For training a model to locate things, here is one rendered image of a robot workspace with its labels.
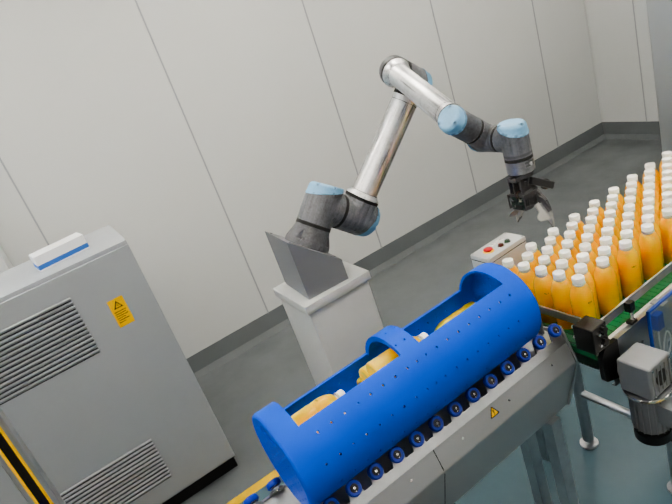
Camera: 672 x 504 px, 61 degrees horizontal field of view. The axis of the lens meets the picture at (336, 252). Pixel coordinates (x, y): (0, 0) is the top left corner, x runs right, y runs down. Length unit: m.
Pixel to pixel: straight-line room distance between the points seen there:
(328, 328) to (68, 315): 1.22
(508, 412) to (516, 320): 0.29
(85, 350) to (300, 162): 2.29
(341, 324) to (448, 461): 0.84
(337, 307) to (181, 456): 1.37
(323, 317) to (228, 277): 2.15
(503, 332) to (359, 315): 0.84
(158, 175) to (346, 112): 1.56
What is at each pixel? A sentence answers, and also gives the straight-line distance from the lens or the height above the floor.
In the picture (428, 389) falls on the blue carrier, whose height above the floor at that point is 1.11.
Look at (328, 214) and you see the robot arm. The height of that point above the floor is 1.37.
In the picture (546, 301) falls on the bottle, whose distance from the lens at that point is 2.10.
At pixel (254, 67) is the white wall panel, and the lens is 4.39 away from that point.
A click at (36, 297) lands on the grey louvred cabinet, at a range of 2.88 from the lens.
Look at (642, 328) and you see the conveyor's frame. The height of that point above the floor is 0.86.
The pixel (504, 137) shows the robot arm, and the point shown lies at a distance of 1.91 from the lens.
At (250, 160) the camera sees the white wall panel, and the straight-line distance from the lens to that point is 4.35.
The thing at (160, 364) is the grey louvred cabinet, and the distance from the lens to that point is 3.07.
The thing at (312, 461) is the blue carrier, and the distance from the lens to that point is 1.49.
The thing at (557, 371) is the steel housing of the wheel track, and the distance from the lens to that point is 2.01.
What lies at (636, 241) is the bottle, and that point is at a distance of 2.24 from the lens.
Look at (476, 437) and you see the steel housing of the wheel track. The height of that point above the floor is 0.86.
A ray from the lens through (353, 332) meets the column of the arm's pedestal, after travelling 2.44.
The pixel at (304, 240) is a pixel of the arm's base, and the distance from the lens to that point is 2.30.
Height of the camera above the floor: 2.09
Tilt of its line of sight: 22 degrees down
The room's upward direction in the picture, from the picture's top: 20 degrees counter-clockwise
